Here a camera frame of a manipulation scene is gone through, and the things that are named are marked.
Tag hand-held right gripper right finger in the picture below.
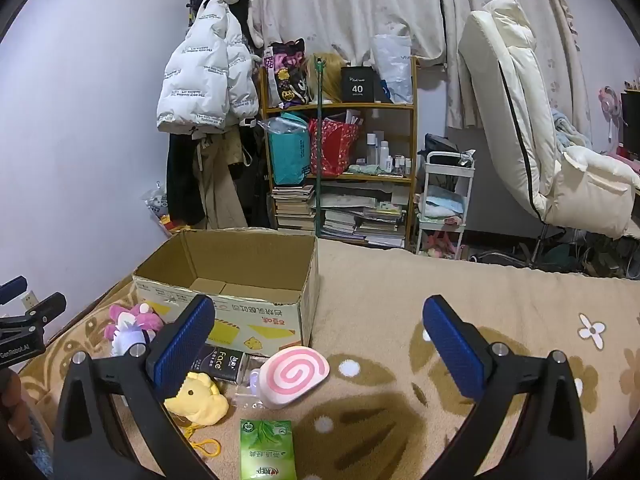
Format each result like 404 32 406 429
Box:
421 294 588 480

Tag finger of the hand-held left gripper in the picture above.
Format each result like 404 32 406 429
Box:
0 275 28 306
0 292 67 333

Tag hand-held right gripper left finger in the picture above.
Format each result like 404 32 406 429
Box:
52 294 221 480

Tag pink and white plush toy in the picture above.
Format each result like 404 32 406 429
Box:
103 301 166 356

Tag yellow plush toy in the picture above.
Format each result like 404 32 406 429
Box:
164 371 230 457

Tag cardboard box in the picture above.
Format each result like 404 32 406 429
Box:
132 229 321 356

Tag pink swirl plush cushion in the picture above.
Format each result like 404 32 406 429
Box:
257 346 331 410

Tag green tissue pack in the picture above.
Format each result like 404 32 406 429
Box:
239 418 298 480

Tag person's left hand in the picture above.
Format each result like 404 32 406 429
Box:
0 369 32 441

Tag black packet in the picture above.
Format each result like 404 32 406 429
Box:
192 344 246 386

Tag clear plastic packet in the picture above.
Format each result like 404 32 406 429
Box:
230 355 271 408

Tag beige flower printed blanket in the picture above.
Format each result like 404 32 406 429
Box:
17 237 640 480

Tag pink toys in cart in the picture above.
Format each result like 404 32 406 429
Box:
425 232 461 258

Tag patterned bag of toys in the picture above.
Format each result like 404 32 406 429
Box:
141 182 173 233

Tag light blue folded cloth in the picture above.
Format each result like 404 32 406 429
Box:
425 186 466 216

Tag pile of books and papers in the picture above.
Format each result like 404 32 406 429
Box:
317 187 408 250

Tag beige hanging coat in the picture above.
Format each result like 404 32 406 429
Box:
192 130 251 231

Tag black hanging garment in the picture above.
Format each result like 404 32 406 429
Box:
166 132 206 226

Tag stack of old books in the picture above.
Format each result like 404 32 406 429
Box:
271 185 317 232

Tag white trolley cart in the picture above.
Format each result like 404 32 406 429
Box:
415 150 476 261

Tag group of toiletry bottles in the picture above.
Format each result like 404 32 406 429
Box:
365 131 413 173

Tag black bag on cart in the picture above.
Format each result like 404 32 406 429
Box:
425 134 473 167

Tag teal bag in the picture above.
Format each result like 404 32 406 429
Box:
266 112 312 186

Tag red gift bag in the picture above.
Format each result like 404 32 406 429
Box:
307 117 361 177

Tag green pole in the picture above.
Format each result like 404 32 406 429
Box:
311 57 325 237

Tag cream recliner chair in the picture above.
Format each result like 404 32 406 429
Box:
457 0 640 241

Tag blue grey cloth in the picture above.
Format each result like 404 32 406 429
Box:
550 107 593 148

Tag wooden shelf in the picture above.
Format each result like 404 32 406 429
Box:
259 55 418 253

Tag white puffer jacket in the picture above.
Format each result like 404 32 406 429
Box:
156 0 261 135

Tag black box with white print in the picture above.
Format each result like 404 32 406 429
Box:
341 65 377 103

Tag white plastic bag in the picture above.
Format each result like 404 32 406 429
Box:
371 34 415 105

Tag black monitor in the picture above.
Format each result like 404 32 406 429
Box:
620 87 640 156

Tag printed bag with badges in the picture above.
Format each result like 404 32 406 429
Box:
263 39 308 108

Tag blond wig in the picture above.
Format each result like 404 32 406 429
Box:
306 52 351 103

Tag pink desk fan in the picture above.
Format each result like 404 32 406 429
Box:
597 85 628 156

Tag cream curtain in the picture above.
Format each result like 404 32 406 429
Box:
247 0 591 131

